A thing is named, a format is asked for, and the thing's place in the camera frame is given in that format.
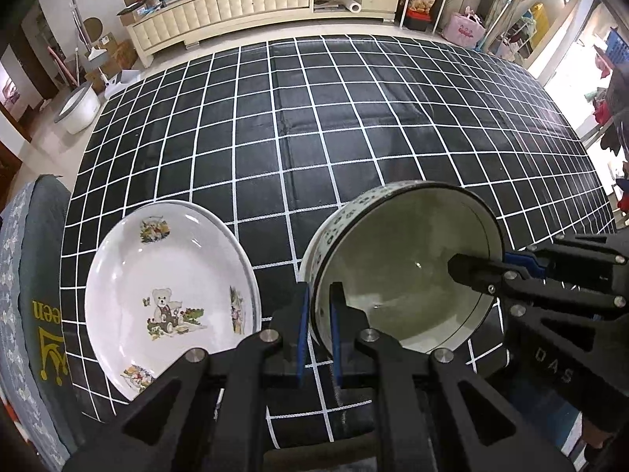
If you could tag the round brown wall disc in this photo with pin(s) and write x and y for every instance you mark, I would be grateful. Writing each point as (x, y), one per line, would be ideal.
(92, 24)

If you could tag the yellow bag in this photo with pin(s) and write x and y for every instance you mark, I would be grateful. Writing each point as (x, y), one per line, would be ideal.
(539, 19)

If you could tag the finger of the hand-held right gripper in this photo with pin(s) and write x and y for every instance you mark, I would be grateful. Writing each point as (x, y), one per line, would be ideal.
(528, 261)
(471, 273)

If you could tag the white paper roll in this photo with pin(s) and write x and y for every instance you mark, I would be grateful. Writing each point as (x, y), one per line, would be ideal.
(351, 5)

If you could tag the green patterned bowl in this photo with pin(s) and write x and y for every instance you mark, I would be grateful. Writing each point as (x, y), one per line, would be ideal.
(403, 255)

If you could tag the hanging clothes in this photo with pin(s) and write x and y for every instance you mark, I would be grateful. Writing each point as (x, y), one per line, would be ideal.
(614, 123)

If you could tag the blue plastic crate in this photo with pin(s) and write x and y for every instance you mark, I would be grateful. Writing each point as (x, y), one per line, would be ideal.
(617, 51)

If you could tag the black white checked tablecloth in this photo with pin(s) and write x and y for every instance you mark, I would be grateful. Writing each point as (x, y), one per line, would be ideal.
(344, 132)

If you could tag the grey patterned chair cushion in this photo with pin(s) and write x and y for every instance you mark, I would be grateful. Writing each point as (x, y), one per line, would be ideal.
(29, 314)

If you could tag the pink gift bag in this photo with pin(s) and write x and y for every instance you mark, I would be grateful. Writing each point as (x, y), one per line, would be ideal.
(464, 29)

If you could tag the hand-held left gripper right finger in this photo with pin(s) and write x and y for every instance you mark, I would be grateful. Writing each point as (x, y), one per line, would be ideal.
(336, 339)

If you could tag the cream tufted TV cabinet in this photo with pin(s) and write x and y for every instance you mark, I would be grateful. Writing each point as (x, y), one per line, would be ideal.
(245, 5)

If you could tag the white upright pole stand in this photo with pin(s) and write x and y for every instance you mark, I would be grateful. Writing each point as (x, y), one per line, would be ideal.
(83, 24)

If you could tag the white plastic basin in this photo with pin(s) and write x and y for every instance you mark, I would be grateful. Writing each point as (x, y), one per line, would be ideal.
(78, 105)

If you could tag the white bear print plate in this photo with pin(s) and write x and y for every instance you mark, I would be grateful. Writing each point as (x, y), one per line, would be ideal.
(235, 243)
(147, 265)

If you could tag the cardboard box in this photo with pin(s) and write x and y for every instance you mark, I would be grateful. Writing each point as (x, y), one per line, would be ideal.
(110, 51)

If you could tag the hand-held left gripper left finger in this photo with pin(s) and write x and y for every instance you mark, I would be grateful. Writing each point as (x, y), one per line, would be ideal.
(302, 334)

